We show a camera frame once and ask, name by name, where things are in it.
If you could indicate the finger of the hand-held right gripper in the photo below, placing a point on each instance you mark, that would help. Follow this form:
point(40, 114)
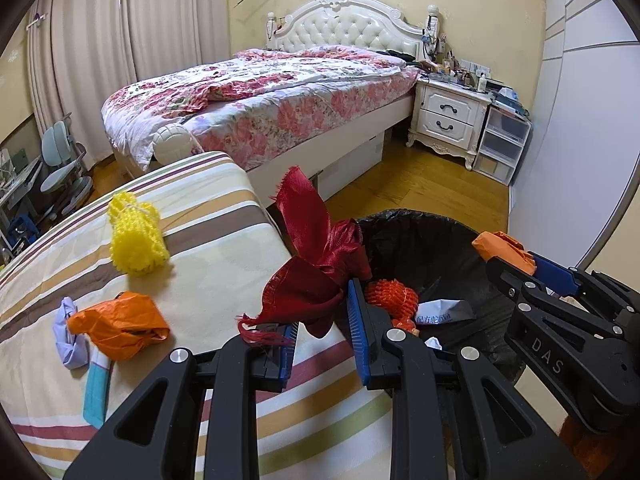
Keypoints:
point(540, 340)
point(555, 275)

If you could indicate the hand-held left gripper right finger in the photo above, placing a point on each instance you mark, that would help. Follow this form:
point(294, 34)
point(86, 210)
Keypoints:
point(359, 330)

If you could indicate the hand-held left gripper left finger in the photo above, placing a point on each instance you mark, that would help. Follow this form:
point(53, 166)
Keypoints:
point(289, 360)

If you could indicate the orange mesh net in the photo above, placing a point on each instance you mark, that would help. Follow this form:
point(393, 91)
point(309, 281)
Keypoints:
point(392, 300)

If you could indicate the orange plastic bag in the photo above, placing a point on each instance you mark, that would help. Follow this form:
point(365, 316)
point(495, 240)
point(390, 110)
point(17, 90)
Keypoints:
point(406, 325)
point(115, 325)
point(502, 245)

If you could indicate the white squeeze tube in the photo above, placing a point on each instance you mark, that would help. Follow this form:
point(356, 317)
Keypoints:
point(442, 312)

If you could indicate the trash bin with black bag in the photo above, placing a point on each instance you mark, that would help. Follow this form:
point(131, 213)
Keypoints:
point(425, 250)

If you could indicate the orange clothing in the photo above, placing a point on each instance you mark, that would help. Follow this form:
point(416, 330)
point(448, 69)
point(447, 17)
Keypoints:
point(585, 455)

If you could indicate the clear plastic drawer unit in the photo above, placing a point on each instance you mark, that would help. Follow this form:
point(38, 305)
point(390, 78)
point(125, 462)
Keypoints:
point(502, 147)

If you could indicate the white cardboard box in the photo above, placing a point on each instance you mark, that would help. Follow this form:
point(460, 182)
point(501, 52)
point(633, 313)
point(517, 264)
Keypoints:
point(350, 165)

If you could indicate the white wardrobe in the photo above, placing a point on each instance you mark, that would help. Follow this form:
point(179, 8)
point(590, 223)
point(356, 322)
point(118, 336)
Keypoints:
point(585, 110)

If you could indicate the white nightstand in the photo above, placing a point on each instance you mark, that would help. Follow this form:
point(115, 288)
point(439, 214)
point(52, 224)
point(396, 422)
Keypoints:
point(447, 117)

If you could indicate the yellow foam net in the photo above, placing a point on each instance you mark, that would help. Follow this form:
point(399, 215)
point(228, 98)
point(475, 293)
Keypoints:
point(137, 240)

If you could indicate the teal packet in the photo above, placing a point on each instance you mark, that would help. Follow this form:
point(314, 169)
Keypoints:
point(97, 395)

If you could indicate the small white bottle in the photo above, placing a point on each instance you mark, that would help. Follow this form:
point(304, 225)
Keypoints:
point(484, 82)

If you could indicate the lavender crumpled paper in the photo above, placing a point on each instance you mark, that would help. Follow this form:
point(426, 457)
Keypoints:
point(70, 345)

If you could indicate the white volleyball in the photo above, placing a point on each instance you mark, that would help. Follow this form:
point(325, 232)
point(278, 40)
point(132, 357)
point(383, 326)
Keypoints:
point(172, 145)

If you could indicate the floral quilt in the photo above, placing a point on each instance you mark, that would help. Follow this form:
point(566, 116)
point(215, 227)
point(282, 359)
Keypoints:
point(260, 90)

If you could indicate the dark clothing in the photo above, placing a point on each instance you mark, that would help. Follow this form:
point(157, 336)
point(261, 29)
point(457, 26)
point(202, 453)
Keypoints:
point(400, 54)

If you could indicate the light blue desk chair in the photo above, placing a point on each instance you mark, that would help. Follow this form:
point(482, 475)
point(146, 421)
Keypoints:
point(62, 175)

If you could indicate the blue plastic crate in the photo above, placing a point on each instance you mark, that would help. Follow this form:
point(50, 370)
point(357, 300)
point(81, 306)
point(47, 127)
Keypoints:
point(22, 232)

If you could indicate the white tufted bed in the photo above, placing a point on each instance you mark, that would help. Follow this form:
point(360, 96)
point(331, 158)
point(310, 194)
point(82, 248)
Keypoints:
point(345, 25)

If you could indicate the grey study desk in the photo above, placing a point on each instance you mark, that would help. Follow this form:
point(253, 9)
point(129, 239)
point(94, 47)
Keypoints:
point(20, 180)

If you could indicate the beige curtain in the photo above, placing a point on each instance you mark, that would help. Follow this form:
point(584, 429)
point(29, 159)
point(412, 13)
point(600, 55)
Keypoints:
point(125, 25)

